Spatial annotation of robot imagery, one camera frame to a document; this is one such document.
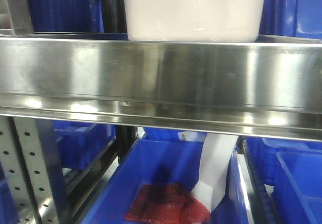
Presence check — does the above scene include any white plastic storage bin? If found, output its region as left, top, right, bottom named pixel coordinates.
left=124, top=0, right=264, bottom=42

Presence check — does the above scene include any blue bin lower centre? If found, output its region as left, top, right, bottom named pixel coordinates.
left=82, top=139, right=249, bottom=223

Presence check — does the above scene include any blue bin lower left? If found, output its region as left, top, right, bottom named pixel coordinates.
left=53, top=120, right=116, bottom=170

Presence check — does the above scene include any stainless steel shelf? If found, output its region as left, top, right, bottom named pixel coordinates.
left=1, top=34, right=321, bottom=141

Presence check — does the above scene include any blue bin upper left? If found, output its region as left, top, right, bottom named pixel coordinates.
left=28, top=0, right=104, bottom=33

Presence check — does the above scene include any blue bin upper right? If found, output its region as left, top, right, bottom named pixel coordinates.
left=260, top=0, right=321, bottom=39

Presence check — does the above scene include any white paper package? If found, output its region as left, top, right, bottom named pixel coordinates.
left=172, top=131, right=238, bottom=212

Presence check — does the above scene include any perforated metal shelf post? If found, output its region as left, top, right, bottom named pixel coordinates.
left=1, top=116, right=72, bottom=223

